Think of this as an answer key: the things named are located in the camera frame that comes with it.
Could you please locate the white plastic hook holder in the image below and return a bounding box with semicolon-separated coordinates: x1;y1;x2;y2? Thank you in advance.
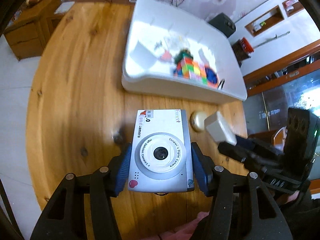
198;48;216;66

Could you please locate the pink liquid clear bottle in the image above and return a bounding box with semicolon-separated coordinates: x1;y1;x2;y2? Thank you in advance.
160;50;173;62

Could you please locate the clear square plastic cup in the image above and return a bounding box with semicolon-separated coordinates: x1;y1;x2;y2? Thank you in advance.
164;35;184;50

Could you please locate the black air fryer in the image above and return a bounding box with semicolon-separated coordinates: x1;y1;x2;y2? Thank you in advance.
208;13;236;38

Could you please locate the white toy digital camera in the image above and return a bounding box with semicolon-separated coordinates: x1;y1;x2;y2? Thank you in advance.
127;109;194;194

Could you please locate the wooden dining table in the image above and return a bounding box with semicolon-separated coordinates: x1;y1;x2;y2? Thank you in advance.
26;2;247;239

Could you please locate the large white plastic bin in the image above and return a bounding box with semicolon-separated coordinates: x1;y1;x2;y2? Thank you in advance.
121;0;247;104

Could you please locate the beige angular plastic box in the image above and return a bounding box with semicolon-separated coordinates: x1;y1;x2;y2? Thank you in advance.
204;111;237;146

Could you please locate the multicolour Rubik's cube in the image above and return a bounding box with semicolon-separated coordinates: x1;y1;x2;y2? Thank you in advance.
173;56;208;84

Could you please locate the orange round tape measure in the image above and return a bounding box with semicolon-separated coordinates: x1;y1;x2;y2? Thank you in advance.
204;66;225;89

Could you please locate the gold round compact case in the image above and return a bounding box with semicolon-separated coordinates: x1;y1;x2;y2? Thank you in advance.
190;111;208;133

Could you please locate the person's right hand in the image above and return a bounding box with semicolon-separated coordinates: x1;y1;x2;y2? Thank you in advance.
274;190;311;205

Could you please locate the dark tall cylinder red lid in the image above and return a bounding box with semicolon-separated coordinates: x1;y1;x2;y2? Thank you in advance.
232;37;254;67

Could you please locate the sword on wall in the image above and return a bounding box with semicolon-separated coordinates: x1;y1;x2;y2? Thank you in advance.
253;31;291;50

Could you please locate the wooden side cabinet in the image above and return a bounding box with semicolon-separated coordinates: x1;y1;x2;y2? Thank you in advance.
4;0;61;60

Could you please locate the white cube power adapter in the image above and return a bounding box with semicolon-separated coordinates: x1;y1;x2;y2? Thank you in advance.
130;41;158;70

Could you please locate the green bottle with gold cap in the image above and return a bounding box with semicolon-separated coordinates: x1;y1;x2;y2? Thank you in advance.
174;48;194;64

